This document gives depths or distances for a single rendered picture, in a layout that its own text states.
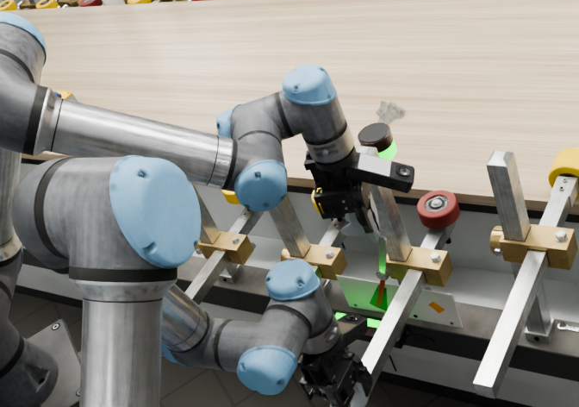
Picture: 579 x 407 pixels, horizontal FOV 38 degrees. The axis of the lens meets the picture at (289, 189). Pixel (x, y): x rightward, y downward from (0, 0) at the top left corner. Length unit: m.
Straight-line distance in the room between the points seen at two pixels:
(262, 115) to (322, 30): 1.13
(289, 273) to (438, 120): 0.76
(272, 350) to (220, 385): 1.61
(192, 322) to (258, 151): 0.26
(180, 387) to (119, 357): 1.96
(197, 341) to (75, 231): 0.38
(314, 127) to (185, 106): 1.05
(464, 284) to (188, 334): 0.85
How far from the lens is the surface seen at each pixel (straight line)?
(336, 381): 1.37
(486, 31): 2.15
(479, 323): 1.72
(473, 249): 1.88
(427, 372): 2.37
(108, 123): 1.16
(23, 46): 1.26
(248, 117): 1.28
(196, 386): 2.83
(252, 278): 1.99
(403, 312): 1.57
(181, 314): 1.18
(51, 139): 1.16
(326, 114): 1.29
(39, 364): 1.50
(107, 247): 0.88
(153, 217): 0.86
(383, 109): 1.97
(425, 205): 1.68
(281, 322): 1.21
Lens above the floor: 2.00
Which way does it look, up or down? 37 degrees down
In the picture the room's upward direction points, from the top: 24 degrees counter-clockwise
